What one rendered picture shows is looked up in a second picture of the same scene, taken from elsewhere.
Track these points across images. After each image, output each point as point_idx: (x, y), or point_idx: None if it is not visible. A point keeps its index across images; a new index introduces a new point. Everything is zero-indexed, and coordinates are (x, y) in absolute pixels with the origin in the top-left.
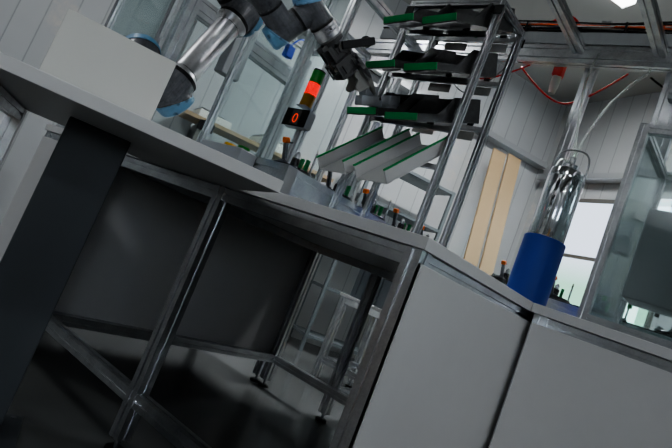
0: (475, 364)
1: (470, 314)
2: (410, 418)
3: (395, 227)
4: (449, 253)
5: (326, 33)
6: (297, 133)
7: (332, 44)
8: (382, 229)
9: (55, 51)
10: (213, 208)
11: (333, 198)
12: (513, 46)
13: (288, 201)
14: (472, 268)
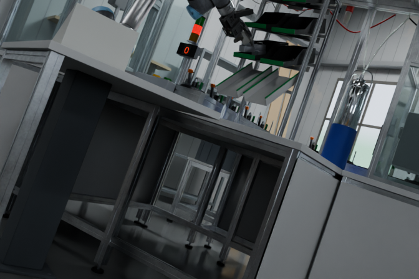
0: (314, 208)
1: (315, 181)
2: (285, 240)
3: (282, 137)
4: (310, 150)
5: (227, 10)
6: (187, 60)
7: (229, 16)
8: (274, 137)
9: (70, 30)
10: (152, 119)
11: (223, 109)
12: (334, 12)
13: (209, 118)
14: (318, 156)
